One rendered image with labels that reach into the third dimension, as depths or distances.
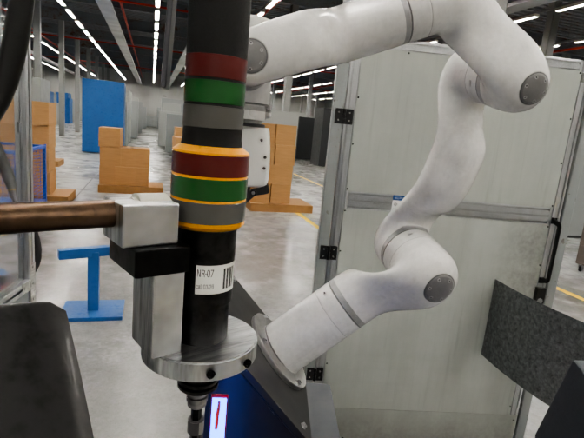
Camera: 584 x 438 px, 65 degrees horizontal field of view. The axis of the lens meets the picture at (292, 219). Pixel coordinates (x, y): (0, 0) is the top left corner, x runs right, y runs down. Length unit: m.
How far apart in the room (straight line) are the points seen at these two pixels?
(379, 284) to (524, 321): 1.44
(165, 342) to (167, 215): 0.07
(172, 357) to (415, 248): 0.73
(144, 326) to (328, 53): 0.53
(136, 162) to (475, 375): 7.94
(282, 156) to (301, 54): 7.82
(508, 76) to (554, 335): 1.54
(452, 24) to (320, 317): 0.60
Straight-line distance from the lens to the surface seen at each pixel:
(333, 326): 0.98
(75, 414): 0.40
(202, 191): 0.25
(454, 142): 0.92
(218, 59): 0.25
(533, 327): 2.29
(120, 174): 9.54
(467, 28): 0.86
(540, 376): 2.31
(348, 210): 2.13
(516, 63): 0.85
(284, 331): 1.00
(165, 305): 0.26
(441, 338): 2.48
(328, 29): 0.73
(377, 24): 0.78
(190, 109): 0.26
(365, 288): 0.96
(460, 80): 0.94
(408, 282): 0.92
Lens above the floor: 1.59
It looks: 11 degrees down
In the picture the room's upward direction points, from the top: 5 degrees clockwise
